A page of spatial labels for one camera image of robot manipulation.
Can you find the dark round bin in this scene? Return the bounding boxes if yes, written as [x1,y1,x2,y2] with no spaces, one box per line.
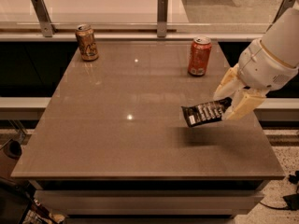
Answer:
[2,139,21,160]

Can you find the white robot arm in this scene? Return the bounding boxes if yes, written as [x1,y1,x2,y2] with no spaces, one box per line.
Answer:
[213,7,299,120]

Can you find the red soda can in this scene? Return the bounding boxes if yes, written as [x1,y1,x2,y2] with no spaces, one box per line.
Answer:
[188,36,212,77]

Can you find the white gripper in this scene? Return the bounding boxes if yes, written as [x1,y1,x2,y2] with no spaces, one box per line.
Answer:
[213,39,299,120]

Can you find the metal railing bracket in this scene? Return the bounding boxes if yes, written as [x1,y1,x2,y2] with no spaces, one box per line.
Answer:
[268,0,295,29]
[31,0,55,37]
[157,0,168,37]

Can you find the orange-brown soda can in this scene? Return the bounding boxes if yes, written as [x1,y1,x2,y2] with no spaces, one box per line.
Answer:
[75,24,98,61]

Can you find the black rxbar chocolate wrapper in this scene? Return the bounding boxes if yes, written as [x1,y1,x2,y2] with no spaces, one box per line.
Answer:
[181,97,232,127]

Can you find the black cable on floor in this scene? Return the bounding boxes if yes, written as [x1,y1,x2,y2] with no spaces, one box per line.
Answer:
[259,170,299,211]

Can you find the middle metal railing bracket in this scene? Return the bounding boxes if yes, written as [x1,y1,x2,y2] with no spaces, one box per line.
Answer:
[157,0,168,37]

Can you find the left metal railing bracket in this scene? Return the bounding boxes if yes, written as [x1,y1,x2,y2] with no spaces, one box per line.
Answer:
[31,0,55,37]

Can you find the right metal railing bracket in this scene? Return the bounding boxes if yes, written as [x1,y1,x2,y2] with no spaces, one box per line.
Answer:
[268,0,295,29]

